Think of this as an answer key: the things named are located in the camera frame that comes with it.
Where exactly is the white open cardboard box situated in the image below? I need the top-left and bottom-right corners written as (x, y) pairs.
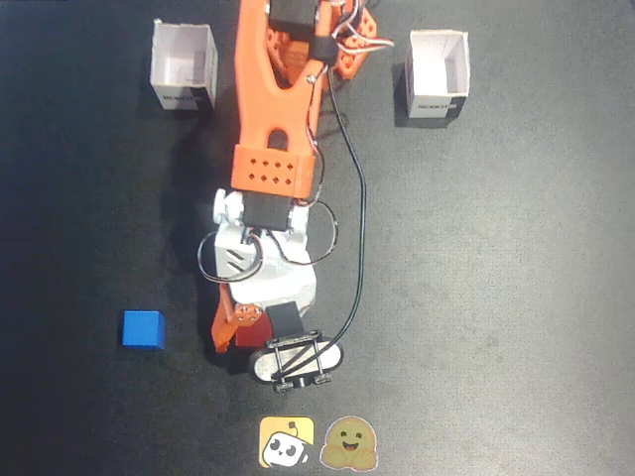
top-left (150, 20), bottom-right (219, 113)
top-left (404, 29), bottom-right (471, 120)

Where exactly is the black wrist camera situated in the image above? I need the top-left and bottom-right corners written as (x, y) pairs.
top-left (249, 302), bottom-right (345, 395)

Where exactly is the blue cube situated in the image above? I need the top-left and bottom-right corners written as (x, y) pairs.
top-left (120, 309), bottom-right (168, 352)

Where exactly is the black camera cable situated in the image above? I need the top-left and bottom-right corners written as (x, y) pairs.
top-left (324, 68), bottom-right (369, 348)

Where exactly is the red cube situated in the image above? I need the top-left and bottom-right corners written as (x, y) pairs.
top-left (234, 314), bottom-right (275, 349)

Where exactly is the yellow robot mascot sticker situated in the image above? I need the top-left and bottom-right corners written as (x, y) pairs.
top-left (258, 416), bottom-right (316, 469)

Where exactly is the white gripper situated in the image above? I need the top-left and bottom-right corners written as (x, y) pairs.
top-left (210, 227), bottom-right (319, 354)

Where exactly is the servo wire bundle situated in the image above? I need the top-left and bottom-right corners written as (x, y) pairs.
top-left (196, 0), bottom-right (396, 285)

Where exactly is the hugging face emoji sticker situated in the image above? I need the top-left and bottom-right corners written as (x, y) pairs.
top-left (318, 415), bottom-right (380, 471)

